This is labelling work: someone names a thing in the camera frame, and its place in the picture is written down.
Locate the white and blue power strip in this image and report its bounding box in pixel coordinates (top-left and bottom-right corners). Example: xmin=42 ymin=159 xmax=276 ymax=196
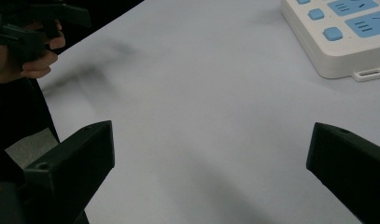
xmin=280 ymin=0 xmax=380 ymax=83

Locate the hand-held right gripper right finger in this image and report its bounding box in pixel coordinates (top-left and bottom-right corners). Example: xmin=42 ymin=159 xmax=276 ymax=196
xmin=305 ymin=121 xmax=380 ymax=224

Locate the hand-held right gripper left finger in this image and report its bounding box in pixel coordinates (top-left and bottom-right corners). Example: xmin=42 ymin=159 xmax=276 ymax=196
xmin=22 ymin=119 xmax=116 ymax=224

